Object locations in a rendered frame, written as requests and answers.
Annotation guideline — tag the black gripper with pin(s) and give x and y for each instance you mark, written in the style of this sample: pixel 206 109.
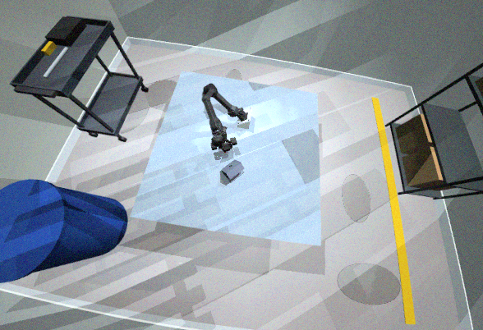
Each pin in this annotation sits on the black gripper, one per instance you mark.
pixel 232 140

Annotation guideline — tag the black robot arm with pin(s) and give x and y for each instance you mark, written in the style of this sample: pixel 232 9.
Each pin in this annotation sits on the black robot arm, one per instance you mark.
pixel 218 130

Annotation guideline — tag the grey sloped panel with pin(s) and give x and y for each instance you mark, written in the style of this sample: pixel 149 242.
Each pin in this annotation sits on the grey sloped panel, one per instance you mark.
pixel 233 170

